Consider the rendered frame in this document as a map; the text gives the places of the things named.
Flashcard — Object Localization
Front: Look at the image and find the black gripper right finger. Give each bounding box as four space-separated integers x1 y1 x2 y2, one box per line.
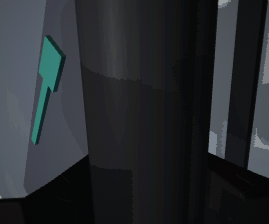
203 152 269 224

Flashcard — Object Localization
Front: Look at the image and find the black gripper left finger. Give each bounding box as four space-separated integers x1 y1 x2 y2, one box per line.
0 154 95 224

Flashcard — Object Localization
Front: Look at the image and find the teal flat trowel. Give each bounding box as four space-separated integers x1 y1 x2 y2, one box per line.
31 35 66 145

